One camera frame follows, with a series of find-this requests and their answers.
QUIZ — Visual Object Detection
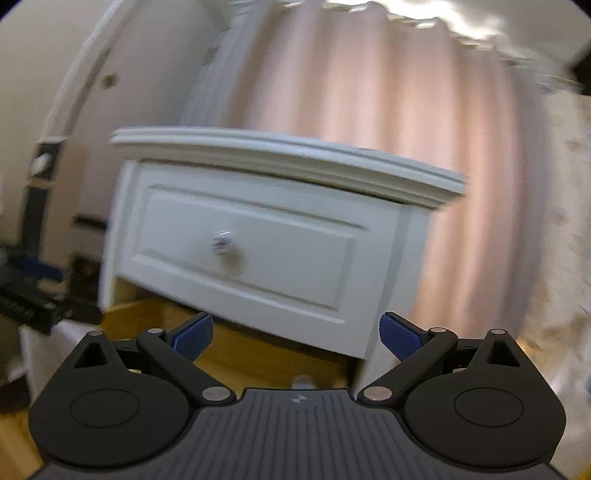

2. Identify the white nightstand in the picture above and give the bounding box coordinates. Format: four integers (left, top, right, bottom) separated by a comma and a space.
99, 126, 468, 385

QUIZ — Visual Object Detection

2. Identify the round silver drawer knob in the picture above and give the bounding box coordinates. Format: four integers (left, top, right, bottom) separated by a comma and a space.
210, 229, 233, 257

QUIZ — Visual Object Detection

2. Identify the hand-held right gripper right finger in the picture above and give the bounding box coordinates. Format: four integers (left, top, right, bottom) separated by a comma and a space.
357, 312, 525, 409

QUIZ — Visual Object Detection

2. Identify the pink curtain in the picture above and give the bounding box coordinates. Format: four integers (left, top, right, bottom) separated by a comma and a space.
182, 0, 548, 370

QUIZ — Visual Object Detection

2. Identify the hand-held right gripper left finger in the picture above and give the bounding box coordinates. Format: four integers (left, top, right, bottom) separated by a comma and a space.
73, 312, 235, 408

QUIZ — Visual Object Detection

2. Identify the floral bedding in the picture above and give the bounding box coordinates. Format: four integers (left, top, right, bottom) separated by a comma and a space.
519, 85, 591, 464

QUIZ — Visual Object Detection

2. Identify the white door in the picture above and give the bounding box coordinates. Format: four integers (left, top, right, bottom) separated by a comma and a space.
42, 0, 232, 222

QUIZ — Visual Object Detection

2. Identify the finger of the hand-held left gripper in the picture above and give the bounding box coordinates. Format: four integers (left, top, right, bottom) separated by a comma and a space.
18, 255, 75, 286

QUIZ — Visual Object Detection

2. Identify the white drawer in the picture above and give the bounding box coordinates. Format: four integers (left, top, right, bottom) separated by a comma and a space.
116, 161, 409, 361

